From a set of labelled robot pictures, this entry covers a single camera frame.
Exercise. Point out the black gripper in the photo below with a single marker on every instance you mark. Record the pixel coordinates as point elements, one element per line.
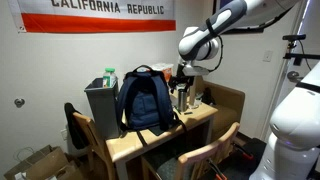
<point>181,80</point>

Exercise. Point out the silver metal flask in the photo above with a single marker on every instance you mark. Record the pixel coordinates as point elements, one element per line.
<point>182,100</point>

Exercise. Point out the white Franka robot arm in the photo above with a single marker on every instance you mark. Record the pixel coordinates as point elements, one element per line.
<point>293,123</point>

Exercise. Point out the navy blue backpack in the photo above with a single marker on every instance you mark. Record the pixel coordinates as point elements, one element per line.
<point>145,103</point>

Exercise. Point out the tall cardboard tube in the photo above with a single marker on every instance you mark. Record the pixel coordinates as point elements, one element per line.
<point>192,97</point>

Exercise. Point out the paper towel multipack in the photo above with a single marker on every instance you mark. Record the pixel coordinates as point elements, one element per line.
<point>166,69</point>

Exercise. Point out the black marker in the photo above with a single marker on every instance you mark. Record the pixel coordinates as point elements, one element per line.
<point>188,113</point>

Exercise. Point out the black flat pad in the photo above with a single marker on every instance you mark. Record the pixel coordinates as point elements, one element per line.
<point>159,130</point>

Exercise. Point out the brown armchair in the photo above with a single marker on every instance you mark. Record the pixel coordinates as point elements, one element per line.
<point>228,106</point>

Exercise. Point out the wooden chair gray cushion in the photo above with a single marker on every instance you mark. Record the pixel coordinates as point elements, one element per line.
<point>196,156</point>

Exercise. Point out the light wooden desk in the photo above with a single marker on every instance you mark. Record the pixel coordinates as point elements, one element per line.
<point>133,141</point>

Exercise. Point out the clear bottle green cap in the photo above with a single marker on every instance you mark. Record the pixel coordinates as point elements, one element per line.
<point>109,79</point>

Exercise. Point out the gray plastic trash bin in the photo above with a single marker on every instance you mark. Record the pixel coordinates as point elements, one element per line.
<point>103,113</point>

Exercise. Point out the orange black clamp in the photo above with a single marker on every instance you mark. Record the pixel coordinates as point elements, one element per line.
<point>216,170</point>

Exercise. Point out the red black tool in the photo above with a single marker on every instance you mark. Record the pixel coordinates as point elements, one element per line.
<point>245,152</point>

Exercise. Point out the plain wooden chair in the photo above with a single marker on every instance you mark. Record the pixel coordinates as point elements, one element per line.
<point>95,140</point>

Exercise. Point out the white door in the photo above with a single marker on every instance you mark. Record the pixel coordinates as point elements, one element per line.
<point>283,96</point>

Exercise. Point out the California Republic flag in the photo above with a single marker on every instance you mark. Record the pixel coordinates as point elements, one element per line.
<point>96,23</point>

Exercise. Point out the silver door lever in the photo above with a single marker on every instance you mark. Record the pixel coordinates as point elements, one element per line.
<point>294,76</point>

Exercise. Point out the black jacket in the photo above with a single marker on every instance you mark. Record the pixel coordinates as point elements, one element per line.
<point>74,130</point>

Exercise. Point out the large brown paper bag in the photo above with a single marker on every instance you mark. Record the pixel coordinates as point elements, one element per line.
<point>40,163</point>

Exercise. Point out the round metal door stop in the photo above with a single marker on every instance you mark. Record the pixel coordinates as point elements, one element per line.
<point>19,102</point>

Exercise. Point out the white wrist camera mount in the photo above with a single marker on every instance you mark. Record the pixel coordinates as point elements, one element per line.
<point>196,70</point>

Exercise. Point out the white light switch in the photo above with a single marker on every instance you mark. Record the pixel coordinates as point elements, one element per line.
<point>267,56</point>

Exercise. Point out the black camera on stand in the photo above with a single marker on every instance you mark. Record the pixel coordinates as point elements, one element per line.
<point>292,37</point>

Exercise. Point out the white wall outlet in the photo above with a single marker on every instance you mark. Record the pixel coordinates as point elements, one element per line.
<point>64,134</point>

